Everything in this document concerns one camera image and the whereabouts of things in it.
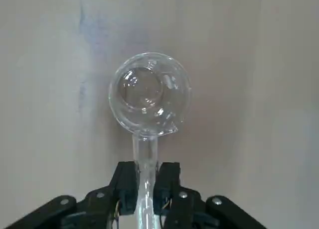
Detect small clear glass beaker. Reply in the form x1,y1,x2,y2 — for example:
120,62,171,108
108,52,192,142

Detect clear glass test tube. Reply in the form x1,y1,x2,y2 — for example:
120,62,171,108
131,134,160,229

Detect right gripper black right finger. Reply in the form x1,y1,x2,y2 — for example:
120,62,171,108
153,161,269,229

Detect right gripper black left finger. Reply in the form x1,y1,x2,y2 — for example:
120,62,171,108
4,161,140,229

